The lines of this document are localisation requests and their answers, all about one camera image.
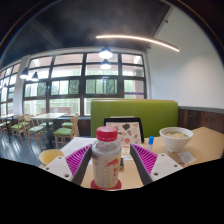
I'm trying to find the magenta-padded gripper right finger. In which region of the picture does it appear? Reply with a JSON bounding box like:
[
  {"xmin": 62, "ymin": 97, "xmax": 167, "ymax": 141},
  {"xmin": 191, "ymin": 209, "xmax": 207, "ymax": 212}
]
[{"xmin": 129, "ymin": 143, "xmax": 184, "ymax": 186}]

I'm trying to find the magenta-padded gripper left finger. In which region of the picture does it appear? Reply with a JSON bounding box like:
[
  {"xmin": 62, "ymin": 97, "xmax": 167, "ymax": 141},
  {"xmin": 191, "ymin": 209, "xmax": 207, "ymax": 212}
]
[{"xmin": 43, "ymin": 143, "xmax": 93, "ymax": 187}]

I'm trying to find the red-capped clear drink bottle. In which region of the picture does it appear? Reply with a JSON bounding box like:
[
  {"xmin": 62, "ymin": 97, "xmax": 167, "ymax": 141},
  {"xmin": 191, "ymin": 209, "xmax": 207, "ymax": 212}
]
[{"xmin": 90, "ymin": 125, "xmax": 123, "ymax": 190}]

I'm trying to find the small blue-capped bottle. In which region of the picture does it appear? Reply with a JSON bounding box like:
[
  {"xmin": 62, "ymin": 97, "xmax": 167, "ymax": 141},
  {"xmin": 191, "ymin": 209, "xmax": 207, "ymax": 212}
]
[{"xmin": 147, "ymin": 135, "xmax": 155, "ymax": 152}]

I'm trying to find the white paper sheet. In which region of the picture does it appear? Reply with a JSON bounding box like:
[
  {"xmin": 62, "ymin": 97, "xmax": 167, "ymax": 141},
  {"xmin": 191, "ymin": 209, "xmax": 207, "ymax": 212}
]
[{"xmin": 61, "ymin": 136, "xmax": 98, "ymax": 158}]

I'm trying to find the group of green-seated wooden chairs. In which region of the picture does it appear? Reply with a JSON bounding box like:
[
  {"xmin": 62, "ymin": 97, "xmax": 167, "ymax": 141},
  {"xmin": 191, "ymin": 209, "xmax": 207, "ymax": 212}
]
[{"xmin": 0, "ymin": 113, "xmax": 80, "ymax": 151}]

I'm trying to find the white bowl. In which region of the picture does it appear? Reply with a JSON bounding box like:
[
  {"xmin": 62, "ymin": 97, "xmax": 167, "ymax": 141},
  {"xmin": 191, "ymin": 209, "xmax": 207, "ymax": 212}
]
[{"xmin": 158, "ymin": 126, "xmax": 194, "ymax": 153}]

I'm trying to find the small white packet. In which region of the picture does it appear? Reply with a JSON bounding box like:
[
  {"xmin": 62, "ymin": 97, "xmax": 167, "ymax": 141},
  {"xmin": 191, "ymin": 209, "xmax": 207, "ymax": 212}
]
[{"xmin": 177, "ymin": 150, "xmax": 197, "ymax": 165}]

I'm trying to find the black tablet with stickers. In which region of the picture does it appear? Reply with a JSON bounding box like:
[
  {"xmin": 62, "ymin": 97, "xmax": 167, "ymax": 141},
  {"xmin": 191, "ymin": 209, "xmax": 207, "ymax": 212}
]
[{"xmin": 103, "ymin": 116, "xmax": 145, "ymax": 146}]

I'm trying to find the green upholstered bench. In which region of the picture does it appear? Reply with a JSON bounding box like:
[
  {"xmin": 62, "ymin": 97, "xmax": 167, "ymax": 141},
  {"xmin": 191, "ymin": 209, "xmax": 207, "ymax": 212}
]
[{"xmin": 90, "ymin": 98, "xmax": 179, "ymax": 138}]

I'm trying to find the light wooden dining table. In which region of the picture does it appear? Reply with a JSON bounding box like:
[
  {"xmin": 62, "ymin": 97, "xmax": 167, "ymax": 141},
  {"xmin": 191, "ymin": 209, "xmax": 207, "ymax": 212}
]
[
  {"xmin": 31, "ymin": 112, "xmax": 68, "ymax": 148},
  {"xmin": 0, "ymin": 113, "xmax": 16, "ymax": 141}
]

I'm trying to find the group of pendant lamps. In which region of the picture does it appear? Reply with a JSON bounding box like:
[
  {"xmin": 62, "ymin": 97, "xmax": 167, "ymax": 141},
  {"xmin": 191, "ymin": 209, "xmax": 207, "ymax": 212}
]
[{"xmin": 19, "ymin": 46, "xmax": 114, "ymax": 83}]

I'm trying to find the long curved ceiling light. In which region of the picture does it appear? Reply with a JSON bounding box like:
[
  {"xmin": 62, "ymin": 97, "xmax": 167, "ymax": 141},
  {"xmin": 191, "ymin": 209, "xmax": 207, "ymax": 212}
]
[{"xmin": 95, "ymin": 34, "xmax": 181, "ymax": 53}]

